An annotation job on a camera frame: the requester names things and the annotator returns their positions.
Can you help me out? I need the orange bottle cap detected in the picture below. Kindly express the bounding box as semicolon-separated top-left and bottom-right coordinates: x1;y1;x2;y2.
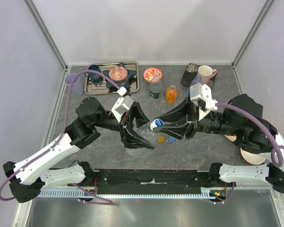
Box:
157;136;165;143

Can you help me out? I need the lilac plastic cup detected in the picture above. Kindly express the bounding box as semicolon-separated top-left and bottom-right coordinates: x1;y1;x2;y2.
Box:
64;73;83;96

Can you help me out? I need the beige bird plate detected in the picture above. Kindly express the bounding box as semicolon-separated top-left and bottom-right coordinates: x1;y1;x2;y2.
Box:
225;135;237;142

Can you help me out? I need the red patterned bowl on star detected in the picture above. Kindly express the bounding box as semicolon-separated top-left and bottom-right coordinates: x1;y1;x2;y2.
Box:
109;66;128;84

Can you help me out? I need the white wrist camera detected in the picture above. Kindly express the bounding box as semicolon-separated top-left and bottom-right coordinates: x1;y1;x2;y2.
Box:
111;87;133;123
190;83;218;112

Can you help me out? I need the white bowl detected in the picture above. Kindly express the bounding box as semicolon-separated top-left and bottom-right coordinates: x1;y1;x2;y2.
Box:
240;148;266;165

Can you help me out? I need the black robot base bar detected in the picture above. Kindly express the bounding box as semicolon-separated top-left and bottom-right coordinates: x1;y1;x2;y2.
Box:
81;169;231;194

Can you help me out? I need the black floral square plate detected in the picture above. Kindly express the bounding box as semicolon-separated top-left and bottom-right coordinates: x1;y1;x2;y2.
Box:
181;63;217;88

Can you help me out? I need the green label clear bottle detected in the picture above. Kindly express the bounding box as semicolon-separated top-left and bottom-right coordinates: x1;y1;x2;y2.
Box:
149;73;162;99

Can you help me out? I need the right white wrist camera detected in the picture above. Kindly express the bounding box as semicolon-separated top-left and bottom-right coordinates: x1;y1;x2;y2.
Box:
190;83;218;112

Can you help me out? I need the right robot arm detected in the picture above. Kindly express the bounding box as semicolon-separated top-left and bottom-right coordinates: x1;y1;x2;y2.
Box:
154;94;284;194

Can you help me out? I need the white slotted cable duct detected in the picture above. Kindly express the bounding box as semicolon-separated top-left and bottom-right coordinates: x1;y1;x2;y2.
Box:
37;187;216;199

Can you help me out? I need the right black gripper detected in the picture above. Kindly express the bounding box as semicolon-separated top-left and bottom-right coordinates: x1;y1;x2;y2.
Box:
152;95;239;140

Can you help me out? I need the dark blue mug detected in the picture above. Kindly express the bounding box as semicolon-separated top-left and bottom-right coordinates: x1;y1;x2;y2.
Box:
85;65;103;83

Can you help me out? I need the clear bottle blue-white cap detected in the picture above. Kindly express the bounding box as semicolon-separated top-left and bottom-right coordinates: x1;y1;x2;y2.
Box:
138;122;161;142

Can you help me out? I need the pink white mug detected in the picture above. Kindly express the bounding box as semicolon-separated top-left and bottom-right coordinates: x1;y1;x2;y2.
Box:
196;65;217;85

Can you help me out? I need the orange floral bowl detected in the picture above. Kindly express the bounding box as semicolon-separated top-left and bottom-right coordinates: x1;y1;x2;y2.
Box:
143;67;162;83

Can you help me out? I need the orange juice bottle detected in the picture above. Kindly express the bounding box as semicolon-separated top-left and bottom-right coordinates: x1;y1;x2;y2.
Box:
165;85;178;103

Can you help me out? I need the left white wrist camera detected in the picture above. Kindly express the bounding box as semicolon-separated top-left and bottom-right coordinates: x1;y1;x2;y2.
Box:
111;87;133;123

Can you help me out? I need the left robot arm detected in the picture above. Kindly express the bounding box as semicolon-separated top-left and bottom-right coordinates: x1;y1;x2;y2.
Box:
3;96;154;203

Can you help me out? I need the blue label water bottle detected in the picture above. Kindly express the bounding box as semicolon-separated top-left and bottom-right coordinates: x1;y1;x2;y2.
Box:
187;75;202;97

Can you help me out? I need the blue white bottle cap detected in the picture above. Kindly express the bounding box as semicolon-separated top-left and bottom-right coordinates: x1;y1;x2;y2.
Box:
150;118;164;130

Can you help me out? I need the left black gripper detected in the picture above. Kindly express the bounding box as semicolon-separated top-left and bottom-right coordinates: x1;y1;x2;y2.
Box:
93;102;155;149

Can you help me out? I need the metal tray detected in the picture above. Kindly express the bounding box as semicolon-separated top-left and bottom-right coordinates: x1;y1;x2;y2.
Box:
84;62;140;95

